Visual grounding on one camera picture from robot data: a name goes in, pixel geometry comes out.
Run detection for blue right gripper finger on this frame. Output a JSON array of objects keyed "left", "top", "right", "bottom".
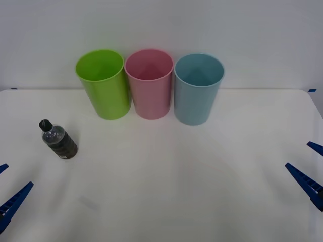
[
  {"left": 285, "top": 162, "right": 323, "bottom": 212},
  {"left": 306, "top": 141, "right": 323, "bottom": 156}
]

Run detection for small dark plastic bottle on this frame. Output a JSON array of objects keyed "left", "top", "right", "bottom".
[{"left": 38, "top": 118, "right": 79, "bottom": 160}]

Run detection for green plastic bin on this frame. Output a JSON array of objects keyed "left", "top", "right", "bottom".
[{"left": 75, "top": 49, "right": 132, "bottom": 120}]

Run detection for pale blue plastic bin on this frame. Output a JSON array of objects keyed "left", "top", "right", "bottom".
[{"left": 173, "top": 52, "right": 225, "bottom": 126}]

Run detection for pink plastic bin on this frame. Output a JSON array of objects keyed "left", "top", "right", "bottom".
[{"left": 124, "top": 48, "right": 174, "bottom": 120}]

